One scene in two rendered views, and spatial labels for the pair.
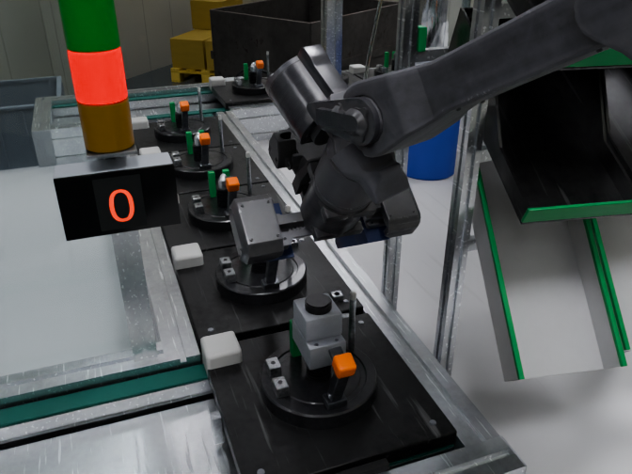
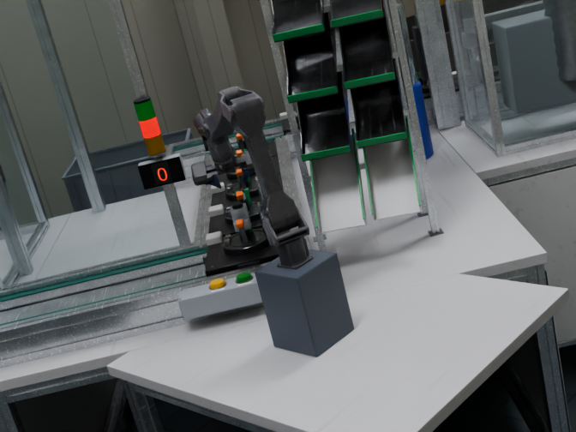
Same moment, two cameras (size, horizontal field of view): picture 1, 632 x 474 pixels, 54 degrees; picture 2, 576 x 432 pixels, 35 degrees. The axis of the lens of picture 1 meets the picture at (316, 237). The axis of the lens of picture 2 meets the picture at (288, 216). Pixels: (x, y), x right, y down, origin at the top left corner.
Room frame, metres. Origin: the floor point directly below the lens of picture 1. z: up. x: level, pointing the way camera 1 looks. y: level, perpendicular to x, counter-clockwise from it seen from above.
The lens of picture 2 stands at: (-1.59, -0.99, 1.84)
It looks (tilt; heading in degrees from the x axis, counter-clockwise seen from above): 19 degrees down; 22
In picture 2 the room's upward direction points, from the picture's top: 14 degrees counter-clockwise
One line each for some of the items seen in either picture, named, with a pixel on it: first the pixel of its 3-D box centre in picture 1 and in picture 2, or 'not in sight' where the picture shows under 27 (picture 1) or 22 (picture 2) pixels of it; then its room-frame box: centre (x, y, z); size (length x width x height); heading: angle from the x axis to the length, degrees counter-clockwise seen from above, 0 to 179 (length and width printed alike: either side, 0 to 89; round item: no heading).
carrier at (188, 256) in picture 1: (260, 256); (243, 202); (0.81, 0.08, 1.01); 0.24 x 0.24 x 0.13; 20
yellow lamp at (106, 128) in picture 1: (106, 122); (154, 144); (0.62, 0.22, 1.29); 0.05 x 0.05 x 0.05
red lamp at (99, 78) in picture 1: (98, 73); (149, 127); (0.62, 0.22, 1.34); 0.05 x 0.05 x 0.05
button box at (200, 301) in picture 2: not in sight; (220, 296); (0.34, 0.00, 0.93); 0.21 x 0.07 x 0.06; 110
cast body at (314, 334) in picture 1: (315, 320); (240, 214); (0.58, 0.00, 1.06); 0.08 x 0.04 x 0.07; 20
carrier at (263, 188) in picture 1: (224, 193); (243, 180); (1.04, 0.17, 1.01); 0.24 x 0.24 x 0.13; 20
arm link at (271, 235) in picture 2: not in sight; (284, 226); (0.21, -0.27, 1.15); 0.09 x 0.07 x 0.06; 131
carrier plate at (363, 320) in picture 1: (318, 391); (249, 248); (0.57, 0.00, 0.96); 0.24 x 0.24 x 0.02; 20
